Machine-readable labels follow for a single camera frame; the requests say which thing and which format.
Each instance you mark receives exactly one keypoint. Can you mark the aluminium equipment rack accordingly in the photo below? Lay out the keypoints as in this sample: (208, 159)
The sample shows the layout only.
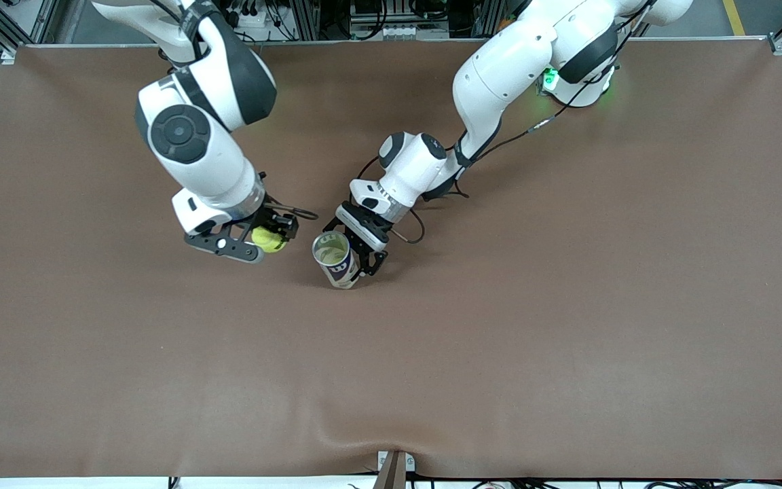
(398, 27)

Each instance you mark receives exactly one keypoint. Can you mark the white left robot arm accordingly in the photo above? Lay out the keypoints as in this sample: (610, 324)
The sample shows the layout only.
(499, 75)

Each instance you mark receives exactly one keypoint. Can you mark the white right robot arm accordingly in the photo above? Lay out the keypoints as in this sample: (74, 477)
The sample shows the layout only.
(187, 136)

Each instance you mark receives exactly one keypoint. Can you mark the white power strip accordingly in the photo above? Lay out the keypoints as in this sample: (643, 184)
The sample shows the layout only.
(255, 20)

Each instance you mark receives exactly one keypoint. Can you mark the brown table mat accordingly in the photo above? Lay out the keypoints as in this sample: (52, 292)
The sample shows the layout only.
(567, 305)

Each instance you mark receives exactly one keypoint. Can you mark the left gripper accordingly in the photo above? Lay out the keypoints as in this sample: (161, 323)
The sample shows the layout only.
(375, 259)

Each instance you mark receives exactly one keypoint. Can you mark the metal table edge clamp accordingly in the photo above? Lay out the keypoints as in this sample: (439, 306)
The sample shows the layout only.
(394, 472)

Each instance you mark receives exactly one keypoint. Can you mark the metal corner bracket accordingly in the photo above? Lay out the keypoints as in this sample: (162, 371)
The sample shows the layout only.
(9, 56)
(780, 45)

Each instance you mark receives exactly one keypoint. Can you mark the clear Wilson tennis ball can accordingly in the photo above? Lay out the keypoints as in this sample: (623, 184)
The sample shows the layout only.
(340, 272)

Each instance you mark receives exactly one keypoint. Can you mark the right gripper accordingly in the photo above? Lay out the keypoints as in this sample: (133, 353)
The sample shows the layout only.
(274, 219)

